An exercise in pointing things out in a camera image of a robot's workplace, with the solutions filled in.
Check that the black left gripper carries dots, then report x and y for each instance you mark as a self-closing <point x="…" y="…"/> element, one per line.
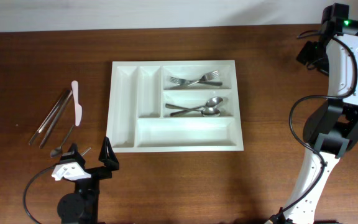
<point x="110" y="161"/>

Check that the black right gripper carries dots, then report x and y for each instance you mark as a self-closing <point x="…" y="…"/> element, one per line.
<point x="307" y="52"/>

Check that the metal fork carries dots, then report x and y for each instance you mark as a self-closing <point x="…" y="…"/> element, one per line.
<point x="181" y="81"/>
<point x="207" y="79"/>

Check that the metal spoon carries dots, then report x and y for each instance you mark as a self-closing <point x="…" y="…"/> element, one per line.
<point x="212" y="102"/>
<point x="203" y="110"/>

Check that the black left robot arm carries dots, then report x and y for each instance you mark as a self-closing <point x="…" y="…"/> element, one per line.
<point x="81" y="206"/>

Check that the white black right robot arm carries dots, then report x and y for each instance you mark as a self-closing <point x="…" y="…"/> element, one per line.
<point x="332" y="130"/>

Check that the small metal teaspoon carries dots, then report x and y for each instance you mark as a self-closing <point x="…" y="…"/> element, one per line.
<point x="58" y="150"/>

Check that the pink plastic knife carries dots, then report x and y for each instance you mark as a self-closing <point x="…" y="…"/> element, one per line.
<point x="78" y="107"/>

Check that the metal tongs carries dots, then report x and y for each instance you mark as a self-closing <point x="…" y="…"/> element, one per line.
<point x="49" y="123"/>

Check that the white cutlery tray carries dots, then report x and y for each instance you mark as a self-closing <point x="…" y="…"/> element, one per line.
<point x="138" y="120"/>

